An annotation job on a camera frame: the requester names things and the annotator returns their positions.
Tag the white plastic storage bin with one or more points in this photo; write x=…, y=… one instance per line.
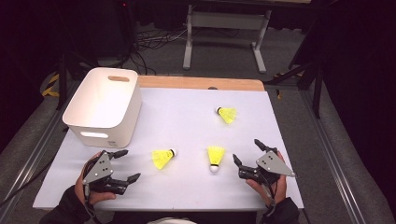
x=102, y=102

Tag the yellow black striped tape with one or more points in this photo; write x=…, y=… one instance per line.
x=51, y=85

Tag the yellow shuttlecock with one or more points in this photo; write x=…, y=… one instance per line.
x=215, y=155
x=228, y=114
x=162, y=158

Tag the person's right hand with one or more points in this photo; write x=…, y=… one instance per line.
x=280, y=189

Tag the wooden table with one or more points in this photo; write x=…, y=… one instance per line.
x=199, y=82

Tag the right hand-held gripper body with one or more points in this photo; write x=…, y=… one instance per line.
x=271, y=163

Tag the dark table grommet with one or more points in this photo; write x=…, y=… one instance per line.
x=212, y=88

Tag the white table mat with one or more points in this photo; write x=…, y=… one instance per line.
x=186, y=130

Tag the aluminium floor rail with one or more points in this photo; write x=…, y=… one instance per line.
x=330, y=155
x=31, y=155

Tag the person's left hand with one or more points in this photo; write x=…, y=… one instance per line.
x=93, y=197

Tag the grey metal table frame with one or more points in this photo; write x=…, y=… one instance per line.
x=227, y=20

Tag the white rounded object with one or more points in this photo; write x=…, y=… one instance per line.
x=171, y=221

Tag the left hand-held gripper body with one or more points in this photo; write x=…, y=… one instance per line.
x=99, y=169

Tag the black metal stand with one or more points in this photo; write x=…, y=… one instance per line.
x=317, y=93

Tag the black device with red light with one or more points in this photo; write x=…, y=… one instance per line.
x=124, y=18

